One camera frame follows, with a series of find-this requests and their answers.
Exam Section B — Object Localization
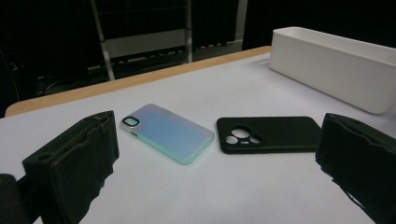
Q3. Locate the white table mat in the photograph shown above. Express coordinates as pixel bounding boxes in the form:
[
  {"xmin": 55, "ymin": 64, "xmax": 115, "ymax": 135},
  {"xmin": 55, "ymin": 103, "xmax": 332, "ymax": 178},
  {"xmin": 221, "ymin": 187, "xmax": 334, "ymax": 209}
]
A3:
[{"xmin": 0, "ymin": 52, "xmax": 396, "ymax": 224}]

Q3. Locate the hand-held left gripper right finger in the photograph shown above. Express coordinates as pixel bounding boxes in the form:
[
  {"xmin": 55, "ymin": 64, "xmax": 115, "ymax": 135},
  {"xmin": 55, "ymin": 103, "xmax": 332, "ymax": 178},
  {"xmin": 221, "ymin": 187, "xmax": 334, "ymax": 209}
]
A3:
[{"xmin": 315, "ymin": 112, "xmax": 396, "ymax": 224}]

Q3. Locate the grey metal stand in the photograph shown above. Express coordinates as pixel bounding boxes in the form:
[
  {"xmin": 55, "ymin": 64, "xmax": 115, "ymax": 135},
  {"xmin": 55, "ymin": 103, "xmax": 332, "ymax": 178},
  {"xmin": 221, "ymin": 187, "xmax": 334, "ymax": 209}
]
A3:
[{"xmin": 90, "ymin": 0, "xmax": 248, "ymax": 82}]

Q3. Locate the white rectangular storage box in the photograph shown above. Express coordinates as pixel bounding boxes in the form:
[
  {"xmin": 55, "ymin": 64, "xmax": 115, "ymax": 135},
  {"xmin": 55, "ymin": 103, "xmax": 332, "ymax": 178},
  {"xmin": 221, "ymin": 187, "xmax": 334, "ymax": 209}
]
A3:
[{"xmin": 268, "ymin": 26, "xmax": 396, "ymax": 115}]

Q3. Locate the iridescent phone case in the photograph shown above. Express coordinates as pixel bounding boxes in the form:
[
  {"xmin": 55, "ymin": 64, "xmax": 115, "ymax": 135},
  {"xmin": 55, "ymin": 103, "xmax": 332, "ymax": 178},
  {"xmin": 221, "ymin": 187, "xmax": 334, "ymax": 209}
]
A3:
[{"xmin": 120, "ymin": 103, "xmax": 216, "ymax": 166}]

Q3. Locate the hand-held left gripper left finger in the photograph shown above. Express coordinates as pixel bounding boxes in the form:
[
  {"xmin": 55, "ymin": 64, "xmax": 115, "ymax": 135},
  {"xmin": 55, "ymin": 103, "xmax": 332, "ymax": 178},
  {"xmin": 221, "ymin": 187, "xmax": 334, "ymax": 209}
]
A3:
[{"xmin": 21, "ymin": 110, "xmax": 120, "ymax": 224}]

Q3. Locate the black phone case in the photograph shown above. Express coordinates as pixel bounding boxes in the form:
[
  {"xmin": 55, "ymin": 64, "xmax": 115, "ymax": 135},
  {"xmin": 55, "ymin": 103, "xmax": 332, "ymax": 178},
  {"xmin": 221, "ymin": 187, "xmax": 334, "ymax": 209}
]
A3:
[{"xmin": 216, "ymin": 116, "xmax": 321, "ymax": 155}]

